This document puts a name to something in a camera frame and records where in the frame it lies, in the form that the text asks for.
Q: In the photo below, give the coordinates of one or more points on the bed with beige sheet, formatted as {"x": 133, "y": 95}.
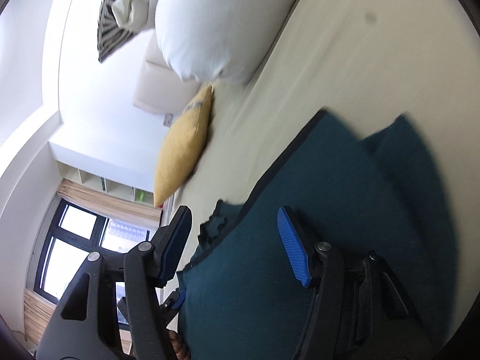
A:
{"x": 367, "y": 45}

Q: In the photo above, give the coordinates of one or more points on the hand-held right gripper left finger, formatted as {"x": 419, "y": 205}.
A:
{"x": 173, "y": 249}

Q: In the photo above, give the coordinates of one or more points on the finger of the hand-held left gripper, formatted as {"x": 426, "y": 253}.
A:
{"x": 179, "y": 299}

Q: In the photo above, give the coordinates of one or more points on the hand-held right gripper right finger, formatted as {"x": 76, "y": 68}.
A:
{"x": 294, "y": 249}

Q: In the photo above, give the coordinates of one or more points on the white bookshelf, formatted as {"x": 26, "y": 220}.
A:
{"x": 101, "y": 172}

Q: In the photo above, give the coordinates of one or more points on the wall switch panel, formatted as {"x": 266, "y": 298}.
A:
{"x": 169, "y": 119}

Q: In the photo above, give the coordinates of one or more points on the cream padded headboard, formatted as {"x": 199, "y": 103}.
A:
{"x": 165, "y": 82}

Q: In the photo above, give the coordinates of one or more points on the green box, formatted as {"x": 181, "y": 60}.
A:
{"x": 140, "y": 195}

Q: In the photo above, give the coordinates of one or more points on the beige curtain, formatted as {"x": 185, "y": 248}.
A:
{"x": 105, "y": 204}

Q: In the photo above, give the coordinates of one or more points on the yellow pillow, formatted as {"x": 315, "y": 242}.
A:
{"x": 180, "y": 150}

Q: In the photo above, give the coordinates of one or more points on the dark green sweater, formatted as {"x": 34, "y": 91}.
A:
{"x": 337, "y": 195}

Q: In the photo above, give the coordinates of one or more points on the cream folded blanket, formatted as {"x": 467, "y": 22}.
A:
{"x": 135, "y": 0}

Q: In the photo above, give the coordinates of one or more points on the black framed window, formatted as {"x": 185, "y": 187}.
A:
{"x": 71, "y": 247}

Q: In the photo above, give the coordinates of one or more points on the white duvet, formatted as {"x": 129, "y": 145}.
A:
{"x": 213, "y": 22}

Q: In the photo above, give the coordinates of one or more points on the zebra striped pillow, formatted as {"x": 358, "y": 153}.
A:
{"x": 112, "y": 33}

